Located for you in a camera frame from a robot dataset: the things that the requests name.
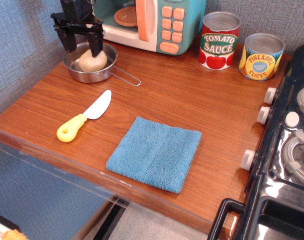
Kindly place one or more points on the beige toy potato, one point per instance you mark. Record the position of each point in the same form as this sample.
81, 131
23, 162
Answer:
89, 64

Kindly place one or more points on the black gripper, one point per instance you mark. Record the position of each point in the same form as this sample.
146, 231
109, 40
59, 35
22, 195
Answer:
77, 17

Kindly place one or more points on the grey stove burner front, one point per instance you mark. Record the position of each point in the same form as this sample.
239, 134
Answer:
293, 154

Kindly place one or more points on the white stove knob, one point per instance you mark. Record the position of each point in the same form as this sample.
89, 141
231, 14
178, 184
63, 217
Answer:
270, 94
263, 114
247, 159

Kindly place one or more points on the yellow handled toy knife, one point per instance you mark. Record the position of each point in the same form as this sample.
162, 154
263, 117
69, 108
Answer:
68, 131

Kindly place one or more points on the white stove knob upper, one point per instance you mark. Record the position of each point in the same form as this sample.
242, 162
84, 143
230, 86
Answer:
270, 94

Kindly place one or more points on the white round stove button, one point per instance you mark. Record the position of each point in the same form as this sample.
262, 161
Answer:
292, 119

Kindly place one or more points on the black toy stove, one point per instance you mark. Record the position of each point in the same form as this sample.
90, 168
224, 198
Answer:
274, 206

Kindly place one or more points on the small steel saucepan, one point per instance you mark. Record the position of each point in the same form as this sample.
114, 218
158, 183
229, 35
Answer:
71, 61

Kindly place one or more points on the white stove knob lower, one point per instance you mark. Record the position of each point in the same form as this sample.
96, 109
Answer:
247, 159

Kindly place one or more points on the orange fuzzy object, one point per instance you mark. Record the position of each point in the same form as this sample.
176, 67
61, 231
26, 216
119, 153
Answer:
14, 235

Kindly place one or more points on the white stove knob middle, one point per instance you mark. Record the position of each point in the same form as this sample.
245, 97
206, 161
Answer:
263, 114

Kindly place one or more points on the pineapple slices can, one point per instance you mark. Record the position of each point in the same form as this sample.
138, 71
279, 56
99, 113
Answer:
261, 56

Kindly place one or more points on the tomato sauce can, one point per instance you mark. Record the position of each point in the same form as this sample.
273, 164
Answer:
219, 37

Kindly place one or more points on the blue folded cloth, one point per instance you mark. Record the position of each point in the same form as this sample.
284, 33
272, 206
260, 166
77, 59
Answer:
155, 154

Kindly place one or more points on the teal toy microwave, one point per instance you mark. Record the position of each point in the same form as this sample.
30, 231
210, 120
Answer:
161, 26

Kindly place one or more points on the black oven door handle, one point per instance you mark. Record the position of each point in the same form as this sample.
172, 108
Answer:
226, 206

